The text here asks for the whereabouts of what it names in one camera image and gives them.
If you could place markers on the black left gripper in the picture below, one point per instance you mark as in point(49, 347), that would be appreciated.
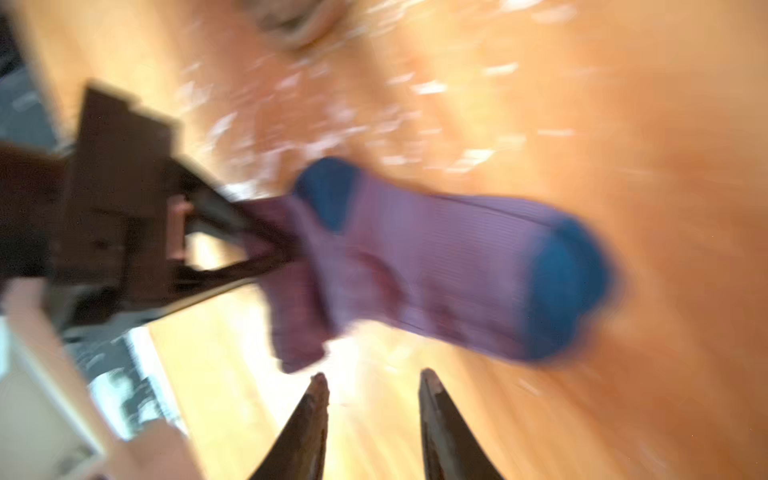
point(92, 223)

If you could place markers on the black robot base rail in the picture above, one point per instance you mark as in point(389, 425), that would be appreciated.
point(127, 382)

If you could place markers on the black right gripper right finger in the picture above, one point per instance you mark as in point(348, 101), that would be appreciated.
point(449, 448)

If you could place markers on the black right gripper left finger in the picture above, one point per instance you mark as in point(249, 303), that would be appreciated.
point(300, 449)

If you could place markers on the purple teal yellow sock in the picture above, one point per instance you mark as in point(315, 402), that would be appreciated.
point(506, 277)

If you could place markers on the olive argyle patterned sock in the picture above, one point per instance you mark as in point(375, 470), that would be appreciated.
point(295, 24)

